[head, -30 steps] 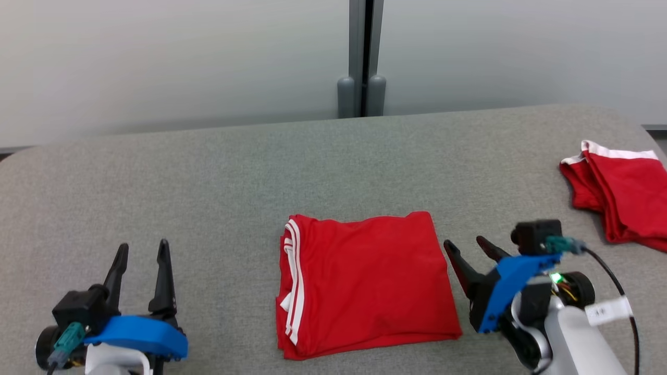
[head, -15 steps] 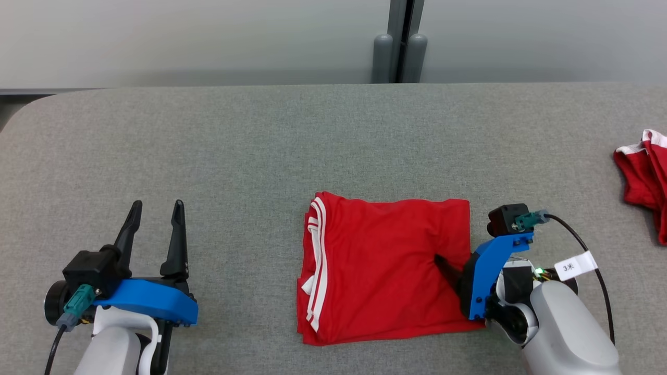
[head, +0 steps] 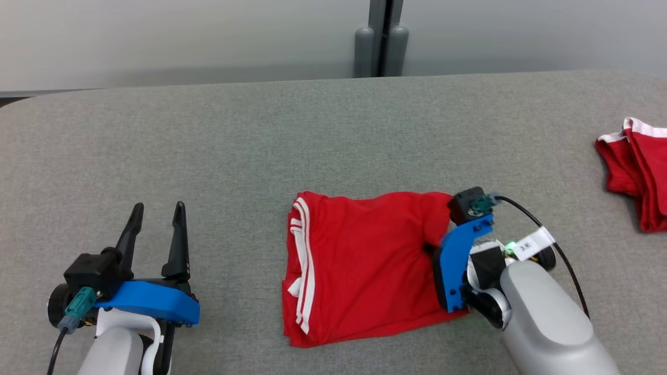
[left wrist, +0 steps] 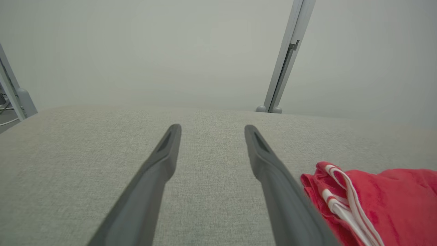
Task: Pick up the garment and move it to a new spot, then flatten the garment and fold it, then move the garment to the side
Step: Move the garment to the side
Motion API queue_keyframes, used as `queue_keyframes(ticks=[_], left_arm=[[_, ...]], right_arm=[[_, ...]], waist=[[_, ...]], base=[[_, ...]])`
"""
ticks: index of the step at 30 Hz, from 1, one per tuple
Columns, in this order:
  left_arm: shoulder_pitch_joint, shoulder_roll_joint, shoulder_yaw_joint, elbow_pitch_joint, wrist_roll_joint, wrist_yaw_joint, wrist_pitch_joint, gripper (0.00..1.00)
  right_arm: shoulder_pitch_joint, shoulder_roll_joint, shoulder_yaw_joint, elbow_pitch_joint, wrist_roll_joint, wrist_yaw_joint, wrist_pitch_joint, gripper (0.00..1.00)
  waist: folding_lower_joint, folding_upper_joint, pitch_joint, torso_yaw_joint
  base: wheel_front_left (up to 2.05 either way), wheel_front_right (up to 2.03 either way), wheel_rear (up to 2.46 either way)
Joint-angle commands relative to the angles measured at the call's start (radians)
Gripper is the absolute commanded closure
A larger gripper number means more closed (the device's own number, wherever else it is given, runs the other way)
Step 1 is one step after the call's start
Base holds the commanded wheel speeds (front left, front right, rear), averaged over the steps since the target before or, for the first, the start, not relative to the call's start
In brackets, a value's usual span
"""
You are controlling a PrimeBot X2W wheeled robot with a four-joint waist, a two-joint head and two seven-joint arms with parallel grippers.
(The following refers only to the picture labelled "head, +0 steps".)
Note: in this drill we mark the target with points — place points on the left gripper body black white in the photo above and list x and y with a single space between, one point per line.
161 338

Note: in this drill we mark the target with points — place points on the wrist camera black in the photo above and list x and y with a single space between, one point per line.
91 271
464 205

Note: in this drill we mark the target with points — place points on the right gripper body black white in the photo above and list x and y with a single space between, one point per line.
484 271

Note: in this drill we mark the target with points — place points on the red shorts white stripe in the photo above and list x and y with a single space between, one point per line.
635 172

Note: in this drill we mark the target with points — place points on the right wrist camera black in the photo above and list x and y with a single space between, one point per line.
464 205

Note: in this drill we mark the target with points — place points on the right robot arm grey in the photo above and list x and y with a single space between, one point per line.
547 323

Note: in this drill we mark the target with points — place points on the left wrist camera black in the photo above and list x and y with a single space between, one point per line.
91 271

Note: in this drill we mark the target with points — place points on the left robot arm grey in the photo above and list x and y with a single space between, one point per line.
112 357

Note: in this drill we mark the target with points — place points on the grey partition post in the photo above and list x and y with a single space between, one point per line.
381 36

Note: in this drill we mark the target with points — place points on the red basketball jersey white sleeves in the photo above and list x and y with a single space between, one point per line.
365 271

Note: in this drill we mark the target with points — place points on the right blue camera mount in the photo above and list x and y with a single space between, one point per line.
451 260

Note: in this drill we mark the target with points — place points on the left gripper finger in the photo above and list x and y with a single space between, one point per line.
178 250
131 234

